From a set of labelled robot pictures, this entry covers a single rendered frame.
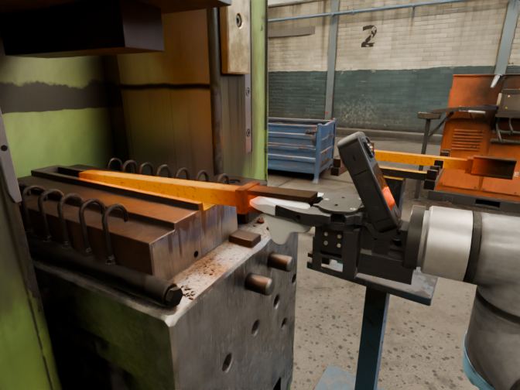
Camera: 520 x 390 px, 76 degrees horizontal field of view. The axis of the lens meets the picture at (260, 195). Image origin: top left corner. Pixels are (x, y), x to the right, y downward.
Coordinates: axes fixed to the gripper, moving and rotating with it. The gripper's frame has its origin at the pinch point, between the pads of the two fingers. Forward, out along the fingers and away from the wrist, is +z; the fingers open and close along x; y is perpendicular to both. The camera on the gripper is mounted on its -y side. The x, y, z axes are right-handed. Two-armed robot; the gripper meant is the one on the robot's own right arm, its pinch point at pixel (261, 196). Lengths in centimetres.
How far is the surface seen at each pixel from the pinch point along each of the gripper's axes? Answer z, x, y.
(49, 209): 31.3, -11.0, 3.2
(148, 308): 6.9, -15.4, 10.1
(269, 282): -0.7, 0.6, 13.7
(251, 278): 2.3, 0.4, 13.6
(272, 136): 169, 348, 48
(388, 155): -9, 54, 4
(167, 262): 9.0, -9.7, 7.5
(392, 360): -14, 93, 103
